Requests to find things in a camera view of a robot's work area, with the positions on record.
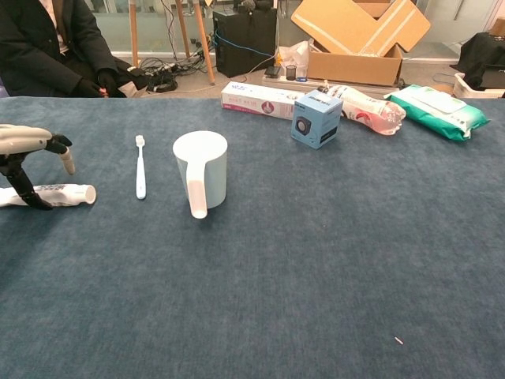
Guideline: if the blue table cloth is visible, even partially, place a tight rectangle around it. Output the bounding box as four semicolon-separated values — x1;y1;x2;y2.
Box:
0;96;505;379

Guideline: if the light blue toothbrush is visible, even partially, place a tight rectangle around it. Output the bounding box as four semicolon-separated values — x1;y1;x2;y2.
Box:
134;134;148;201

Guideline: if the white plastic bag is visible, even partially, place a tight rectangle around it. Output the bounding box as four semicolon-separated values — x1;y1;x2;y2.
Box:
275;39;311;78

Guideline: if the pink white plastic package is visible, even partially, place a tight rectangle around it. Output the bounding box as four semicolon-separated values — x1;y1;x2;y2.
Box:
318;81;407;137

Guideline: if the white plastic bin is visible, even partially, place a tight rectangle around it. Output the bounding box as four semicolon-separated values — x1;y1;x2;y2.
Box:
453;73;505;99

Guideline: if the black cloth cover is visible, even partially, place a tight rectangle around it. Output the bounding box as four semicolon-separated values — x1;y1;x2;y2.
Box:
459;32;505;90

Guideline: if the open cardboard box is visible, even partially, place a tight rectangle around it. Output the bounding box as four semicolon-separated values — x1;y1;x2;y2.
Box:
290;0;432;86

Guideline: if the wooden easel leg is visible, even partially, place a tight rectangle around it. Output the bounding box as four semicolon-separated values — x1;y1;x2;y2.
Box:
128;0;140;68
175;0;191;58
192;0;216;86

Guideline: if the blue network cable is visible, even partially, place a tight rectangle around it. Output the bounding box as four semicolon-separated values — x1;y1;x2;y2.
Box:
215;31;275;56

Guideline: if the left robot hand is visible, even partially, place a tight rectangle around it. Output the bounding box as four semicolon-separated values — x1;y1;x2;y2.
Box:
0;124;76;211

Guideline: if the person in black coat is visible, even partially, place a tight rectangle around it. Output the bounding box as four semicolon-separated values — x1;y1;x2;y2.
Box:
0;0;151;99

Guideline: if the green wet wipes pack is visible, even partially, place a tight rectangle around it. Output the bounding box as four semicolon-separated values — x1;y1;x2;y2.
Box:
383;84;492;143

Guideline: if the long white pink box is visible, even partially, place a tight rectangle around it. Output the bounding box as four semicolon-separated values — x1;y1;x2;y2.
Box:
220;81;309;121

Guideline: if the black cable tangle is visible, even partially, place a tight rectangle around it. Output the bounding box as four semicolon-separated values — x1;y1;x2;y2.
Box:
137;57;216;94

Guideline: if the blue cube speaker box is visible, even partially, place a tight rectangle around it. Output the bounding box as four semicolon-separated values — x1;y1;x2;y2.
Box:
290;88;344;150

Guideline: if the light blue plastic mug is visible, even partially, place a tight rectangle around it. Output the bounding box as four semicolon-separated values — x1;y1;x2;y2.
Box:
172;131;229;220

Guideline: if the white toothpaste tube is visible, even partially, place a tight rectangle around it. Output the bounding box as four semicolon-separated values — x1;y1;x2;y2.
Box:
0;183;97;208

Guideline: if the long white power strip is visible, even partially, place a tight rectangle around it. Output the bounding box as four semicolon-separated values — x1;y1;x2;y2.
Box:
261;74;399;96

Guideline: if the black computer tower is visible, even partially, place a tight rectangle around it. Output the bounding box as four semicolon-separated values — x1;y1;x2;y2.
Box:
212;7;278;79

